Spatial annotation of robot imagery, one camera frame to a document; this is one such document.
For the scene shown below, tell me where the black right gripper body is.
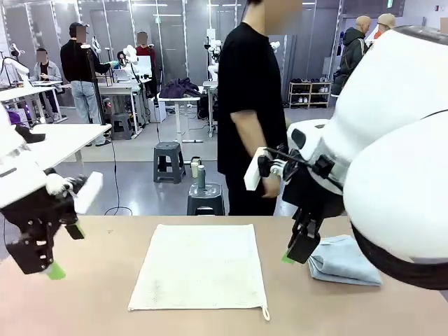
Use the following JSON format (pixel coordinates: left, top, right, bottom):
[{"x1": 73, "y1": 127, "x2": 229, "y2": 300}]
[{"x1": 282, "y1": 150, "x2": 346, "y2": 218}]

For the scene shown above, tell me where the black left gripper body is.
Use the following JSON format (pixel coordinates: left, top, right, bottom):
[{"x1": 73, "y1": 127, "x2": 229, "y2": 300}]
[{"x1": 0, "y1": 190, "x2": 78, "y2": 234}]

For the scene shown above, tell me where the light blue towel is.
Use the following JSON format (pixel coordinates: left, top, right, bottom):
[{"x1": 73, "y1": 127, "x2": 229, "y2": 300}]
[{"x1": 307, "y1": 234, "x2": 383, "y2": 287}]

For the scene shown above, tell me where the white towel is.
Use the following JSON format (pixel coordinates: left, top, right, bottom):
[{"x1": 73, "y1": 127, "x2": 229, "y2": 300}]
[{"x1": 127, "y1": 223, "x2": 271, "y2": 321}]

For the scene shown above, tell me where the person's right forearm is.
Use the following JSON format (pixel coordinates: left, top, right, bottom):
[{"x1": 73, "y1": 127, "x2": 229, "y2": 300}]
[{"x1": 236, "y1": 120, "x2": 270, "y2": 172}]

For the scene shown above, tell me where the person's right hand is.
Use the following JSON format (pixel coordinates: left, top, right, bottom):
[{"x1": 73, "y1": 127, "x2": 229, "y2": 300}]
[{"x1": 261, "y1": 171, "x2": 281, "y2": 199}]

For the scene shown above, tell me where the black cap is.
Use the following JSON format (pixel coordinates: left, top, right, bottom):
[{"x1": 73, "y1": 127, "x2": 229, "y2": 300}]
[{"x1": 15, "y1": 125, "x2": 46, "y2": 144}]

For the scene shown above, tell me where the white work table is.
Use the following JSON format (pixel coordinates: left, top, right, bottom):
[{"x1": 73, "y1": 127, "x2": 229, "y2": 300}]
[{"x1": 20, "y1": 122, "x2": 113, "y2": 176}]

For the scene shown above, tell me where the low dark plastic stool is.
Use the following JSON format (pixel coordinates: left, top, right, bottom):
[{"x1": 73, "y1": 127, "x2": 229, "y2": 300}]
[{"x1": 186, "y1": 182, "x2": 226, "y2": 216}]

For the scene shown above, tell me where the purple cloth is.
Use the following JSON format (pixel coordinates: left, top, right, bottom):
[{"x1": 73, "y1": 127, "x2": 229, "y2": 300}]
[{"x1": 6, "y1": 110, "x2": 27, "y2": 125}]

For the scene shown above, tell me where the wooden shoe shelf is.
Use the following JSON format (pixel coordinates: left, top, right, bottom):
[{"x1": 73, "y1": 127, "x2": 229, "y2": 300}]
[{"x1": 288, "y1": 78, "x2": 333, "y2": 109}]

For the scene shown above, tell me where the small grey stool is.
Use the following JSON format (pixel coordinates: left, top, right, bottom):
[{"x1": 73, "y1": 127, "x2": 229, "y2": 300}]
[{"x1": 111, "y1": 112, "x2": 133, "y2": 141}]

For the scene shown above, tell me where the long white desk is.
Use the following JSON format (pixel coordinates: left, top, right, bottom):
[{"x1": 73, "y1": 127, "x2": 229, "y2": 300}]
[{"x1": 0, "y1": 83, "x2": 67, "y2": 123}]

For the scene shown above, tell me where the black tripod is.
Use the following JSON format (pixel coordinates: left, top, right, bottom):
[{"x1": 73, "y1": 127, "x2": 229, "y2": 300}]
[{"x1": 80, "y1": 43, "x2": 108, "y2": 125}]

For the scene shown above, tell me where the tall grey plastic stool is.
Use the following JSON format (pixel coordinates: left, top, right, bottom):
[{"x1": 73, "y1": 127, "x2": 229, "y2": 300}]
[{"x1": 153, "y1": 141, "x2": 187, "y2": 185}]

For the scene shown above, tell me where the person in black t-shirt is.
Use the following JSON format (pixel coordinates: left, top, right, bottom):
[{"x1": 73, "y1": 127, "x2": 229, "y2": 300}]
[{"x1": 216, "y1": 0, "x2": 304, "y2": 216}]

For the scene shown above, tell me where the seated person grey jacket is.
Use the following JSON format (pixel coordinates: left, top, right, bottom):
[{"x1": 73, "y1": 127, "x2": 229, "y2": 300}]
[{"x1": 29, "y1": 48, "x2": 63, "y2": 116}]

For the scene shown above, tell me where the mannequin in dark jacket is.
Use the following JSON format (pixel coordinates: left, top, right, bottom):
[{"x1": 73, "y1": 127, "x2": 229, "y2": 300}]
[{"x1": 330, "y1": 15, "x2": 372, "y2": 97}]

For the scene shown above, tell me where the metal robot table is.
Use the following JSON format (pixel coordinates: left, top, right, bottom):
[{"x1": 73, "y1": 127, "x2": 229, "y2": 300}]
[{"x1": 202, "y1": 80, "x2": 221, "y2": 137}]

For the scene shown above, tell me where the grey desk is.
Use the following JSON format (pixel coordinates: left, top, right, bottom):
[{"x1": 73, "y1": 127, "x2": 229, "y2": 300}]
[{"x1": 101, "y1": 82, "x2": 143, "y2": 136}]

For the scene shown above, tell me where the white computer tower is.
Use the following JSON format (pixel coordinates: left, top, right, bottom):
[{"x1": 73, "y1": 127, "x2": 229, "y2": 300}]
[{"x1": 148, "y1": 97, "x2": 167, "y2": 123}]

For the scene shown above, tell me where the man in black sweater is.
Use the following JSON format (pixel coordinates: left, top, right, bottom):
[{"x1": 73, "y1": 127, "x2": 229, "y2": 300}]
[{"x1": 59, "y1": 22, "x2": 113, "y2": 146}]

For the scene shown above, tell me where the white standing desk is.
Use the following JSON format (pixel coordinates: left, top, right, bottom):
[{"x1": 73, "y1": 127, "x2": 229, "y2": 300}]
[{"x1": 157, "y1": 93, "x2": 204, "y2": 144}]

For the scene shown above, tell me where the purple clothes pile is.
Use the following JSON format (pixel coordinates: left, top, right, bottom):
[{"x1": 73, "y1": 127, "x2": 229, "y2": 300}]
[{"x1": 159, "y1": 77, "x2": 203, "y2": 99}]

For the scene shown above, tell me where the white monitor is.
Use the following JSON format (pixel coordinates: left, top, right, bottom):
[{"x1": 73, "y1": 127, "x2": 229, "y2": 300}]
[{"x1": 134, "y1": 55, "x2": 153, "y2": 78}]

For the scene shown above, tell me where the person in red shirt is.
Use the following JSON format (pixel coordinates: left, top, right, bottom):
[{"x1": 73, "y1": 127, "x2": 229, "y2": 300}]
[{"x1": 135, "y1": 31, "x2": 157, "y2": 97}]

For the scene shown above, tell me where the mannequin in orange top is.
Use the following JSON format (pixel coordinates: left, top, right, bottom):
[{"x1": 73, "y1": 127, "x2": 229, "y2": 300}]
[{"x1": 363, "y1": 13, "x2": 396, "y2": 39}]

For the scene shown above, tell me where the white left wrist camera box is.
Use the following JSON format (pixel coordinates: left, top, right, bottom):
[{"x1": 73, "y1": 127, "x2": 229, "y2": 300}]
[{"x1": 75, "y1": 171, "x2": 104, "y2": 215}]

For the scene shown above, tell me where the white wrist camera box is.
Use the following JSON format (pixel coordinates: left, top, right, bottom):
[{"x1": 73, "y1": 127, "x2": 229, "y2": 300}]
[
  {"x1": 75, "y1": 171, "x2": 104, "y2": 215},
  {"x1": 244, "y1": 146, "x2": 269, "y2": 192}
]

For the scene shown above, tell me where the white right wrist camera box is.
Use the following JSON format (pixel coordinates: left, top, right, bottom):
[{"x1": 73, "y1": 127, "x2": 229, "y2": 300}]
[{"x1": 244, "y1": 146, "x2": 269, "y2": 192}]

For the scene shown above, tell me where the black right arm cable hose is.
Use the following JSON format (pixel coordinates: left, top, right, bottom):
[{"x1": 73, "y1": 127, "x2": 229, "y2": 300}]
[{"x1": 349, "y1": 222, "x2": 448, "y2": 291}]

